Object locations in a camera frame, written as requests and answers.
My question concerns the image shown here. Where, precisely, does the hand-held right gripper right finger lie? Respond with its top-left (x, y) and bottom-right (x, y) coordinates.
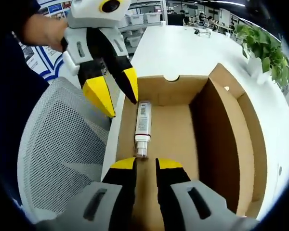
top-left (155, 157), bottom-right (260, 231)

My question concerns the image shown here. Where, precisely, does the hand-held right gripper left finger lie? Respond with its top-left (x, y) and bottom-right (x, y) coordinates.
top-left (36, 157), bottom-right (137, 231)

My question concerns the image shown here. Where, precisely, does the white pump bottle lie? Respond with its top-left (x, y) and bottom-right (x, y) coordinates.
top-left (134, 100), bottom-right (152, 159)

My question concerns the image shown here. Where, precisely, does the brown cardboard shoe box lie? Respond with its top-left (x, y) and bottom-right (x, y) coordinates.
top-left (114, 63), bottom-right (268, 219)

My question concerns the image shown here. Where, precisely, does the person's left hand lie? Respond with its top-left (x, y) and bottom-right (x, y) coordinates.
top-left (21, 13), bottom-right (68, 53)

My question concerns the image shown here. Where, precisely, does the white storage shelf rack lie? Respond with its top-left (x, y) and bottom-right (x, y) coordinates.
top-left (120, 0), bottom-right (167, 52)

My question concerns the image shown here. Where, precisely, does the grey mesh office chair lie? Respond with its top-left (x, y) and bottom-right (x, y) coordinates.
top-left (16, 77), bottom-right (126, 217)

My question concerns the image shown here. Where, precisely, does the person's dark blue clothing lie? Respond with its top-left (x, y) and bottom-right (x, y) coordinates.
top-left (0, 0), bottom-right (51, 157)

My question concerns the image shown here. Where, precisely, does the small white desk gadget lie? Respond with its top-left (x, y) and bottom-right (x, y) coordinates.
top-left (194, 26), bottom-right (212, 38)

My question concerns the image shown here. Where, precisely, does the potted green plant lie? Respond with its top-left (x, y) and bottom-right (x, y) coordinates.
top-left (233, 24), bottom-right (289, 87)

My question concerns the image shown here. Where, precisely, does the blue white wall poster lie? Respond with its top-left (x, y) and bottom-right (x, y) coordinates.
top-left (23, 0), bottom-right (73, 80)

